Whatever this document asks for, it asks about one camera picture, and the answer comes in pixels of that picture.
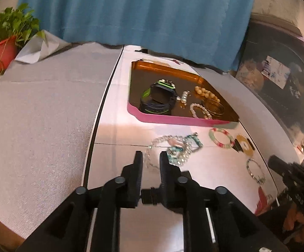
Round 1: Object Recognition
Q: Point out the turquoise bead bracelet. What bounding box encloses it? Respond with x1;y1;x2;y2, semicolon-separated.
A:
166;133;204;163

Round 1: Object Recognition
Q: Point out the clear crystal bead necklace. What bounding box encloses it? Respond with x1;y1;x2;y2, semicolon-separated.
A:
143;134;195;170

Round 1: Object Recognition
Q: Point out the green pink white bangle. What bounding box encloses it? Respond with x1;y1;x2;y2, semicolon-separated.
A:
208;128;235;149

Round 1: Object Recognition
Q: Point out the pink jewelry tray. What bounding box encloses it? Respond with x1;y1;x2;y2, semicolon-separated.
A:
127;60;239;129

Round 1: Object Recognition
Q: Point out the person's hand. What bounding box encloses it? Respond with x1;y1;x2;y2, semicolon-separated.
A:
283;202;304;244

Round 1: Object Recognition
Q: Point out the red tassel ornament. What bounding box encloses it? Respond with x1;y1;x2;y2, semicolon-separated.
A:
255;186;274;216

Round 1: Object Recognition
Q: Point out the gold bangle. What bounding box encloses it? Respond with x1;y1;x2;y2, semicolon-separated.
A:
202;99;225;116

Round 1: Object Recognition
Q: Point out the black green wrist watch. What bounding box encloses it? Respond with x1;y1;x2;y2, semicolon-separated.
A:
139;79;178;115

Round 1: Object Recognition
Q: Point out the clear plastic storage box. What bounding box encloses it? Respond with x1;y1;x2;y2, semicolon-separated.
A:
236;21;304;145

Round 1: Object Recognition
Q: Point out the blue curtain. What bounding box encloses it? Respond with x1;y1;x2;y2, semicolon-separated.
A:
19;0;254;71

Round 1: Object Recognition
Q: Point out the grey pillow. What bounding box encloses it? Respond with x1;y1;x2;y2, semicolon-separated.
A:
15;30;70;64

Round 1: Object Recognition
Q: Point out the potted green plant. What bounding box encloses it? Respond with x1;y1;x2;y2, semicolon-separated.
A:
0;3;40;75

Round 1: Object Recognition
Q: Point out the green bead bracelet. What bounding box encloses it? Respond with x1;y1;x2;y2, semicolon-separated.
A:
245;157;266;185

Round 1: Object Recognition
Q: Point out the white pearl bracelet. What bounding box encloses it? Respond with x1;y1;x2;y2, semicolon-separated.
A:
189;102;213;120

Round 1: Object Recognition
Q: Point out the small pearl charm bracelet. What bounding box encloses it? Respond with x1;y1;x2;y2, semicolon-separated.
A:
176;90;192;109

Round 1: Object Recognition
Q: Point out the wooden bead bracelet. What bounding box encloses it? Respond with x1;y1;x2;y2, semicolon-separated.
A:
193;85;221;104

